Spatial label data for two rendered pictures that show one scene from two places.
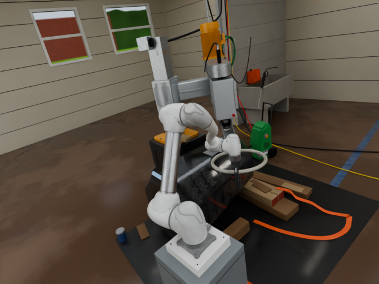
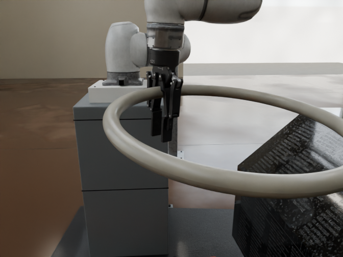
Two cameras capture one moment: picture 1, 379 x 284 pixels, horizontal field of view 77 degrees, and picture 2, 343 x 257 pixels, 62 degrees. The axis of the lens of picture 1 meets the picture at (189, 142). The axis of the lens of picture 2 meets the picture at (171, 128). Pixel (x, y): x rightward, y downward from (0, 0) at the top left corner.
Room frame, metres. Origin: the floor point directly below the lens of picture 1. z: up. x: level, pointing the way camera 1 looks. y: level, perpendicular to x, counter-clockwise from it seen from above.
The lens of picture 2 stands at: (2.06, -0.90, 1.09)
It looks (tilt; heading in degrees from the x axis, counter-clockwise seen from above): 19 degrees down; 126
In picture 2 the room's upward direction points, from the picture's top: straight up
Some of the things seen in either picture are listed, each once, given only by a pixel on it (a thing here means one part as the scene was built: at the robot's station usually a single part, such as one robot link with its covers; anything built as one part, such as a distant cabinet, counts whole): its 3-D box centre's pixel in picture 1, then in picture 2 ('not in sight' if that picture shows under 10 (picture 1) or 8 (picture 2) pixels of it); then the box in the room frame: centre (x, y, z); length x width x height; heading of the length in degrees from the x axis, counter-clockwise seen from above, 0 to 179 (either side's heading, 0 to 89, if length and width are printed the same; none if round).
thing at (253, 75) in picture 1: (255, 75); not in sight; (5.30, -1.69, 1.00); 0.50 x 0.22 x 0.33; 130
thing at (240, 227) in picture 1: (236, 231); not in sight; (1.87, -0.31, 0.07); 0.30 x 0.12 x 0.12; 125
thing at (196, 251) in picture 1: (197, 235); (123, 77); (1.09, 0.05, 0.89); 0.22 x 0.18 x 0.06; 130
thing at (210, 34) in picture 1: (212, 40); not in sight; (3.14, -0.50, 1.90); 0.31 x 0.28 x 0.40; 86
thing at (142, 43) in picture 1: (145, 43); not in sight; (3.04, 0.30, 2.00); 0.20 x 0.18 x 0.15; 34
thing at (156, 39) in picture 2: (234, 156); (165, 37); (1.62, -0.33, 1.08); 0.09 x 0.09 x 0.06
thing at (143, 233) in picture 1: (142, 231); not in sight; (2.17, 0.72, 0.02); 0.25 x 0.10 x 0.01; 21
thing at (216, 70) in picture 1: (216, 67); not in sight; (2.83, -0.46, 1.62); 0.96 x 0.25 x 0.17; 176
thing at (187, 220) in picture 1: (189, 220); (124, 47); (1.08, 0.08, 1.03); 0.18 x 0.16 x 0.22; 51
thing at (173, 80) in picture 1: (167, 94); not in sight; (3.11, 0.17, 1.36); 0.35 x 0.35 x 0.41
